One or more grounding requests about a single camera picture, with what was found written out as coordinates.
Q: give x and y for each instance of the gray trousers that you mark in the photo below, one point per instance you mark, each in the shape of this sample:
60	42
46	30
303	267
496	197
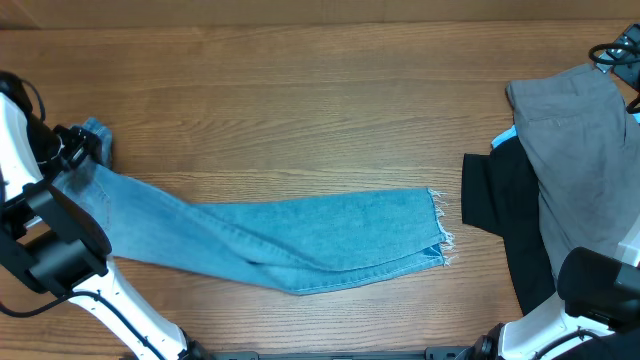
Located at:
584	148

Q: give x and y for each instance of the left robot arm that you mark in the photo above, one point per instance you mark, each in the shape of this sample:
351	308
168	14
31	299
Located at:
52	245

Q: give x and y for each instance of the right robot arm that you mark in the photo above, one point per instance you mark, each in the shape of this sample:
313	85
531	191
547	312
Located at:
597	295

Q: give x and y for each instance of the black garment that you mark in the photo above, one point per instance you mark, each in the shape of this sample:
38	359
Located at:
499	194

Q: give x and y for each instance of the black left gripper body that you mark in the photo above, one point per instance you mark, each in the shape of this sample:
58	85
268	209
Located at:
71	146

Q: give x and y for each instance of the light blue denim jeans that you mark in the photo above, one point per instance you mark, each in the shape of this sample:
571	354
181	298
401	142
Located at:
302	246

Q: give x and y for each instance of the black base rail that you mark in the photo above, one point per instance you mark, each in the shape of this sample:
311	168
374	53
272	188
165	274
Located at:
430	353

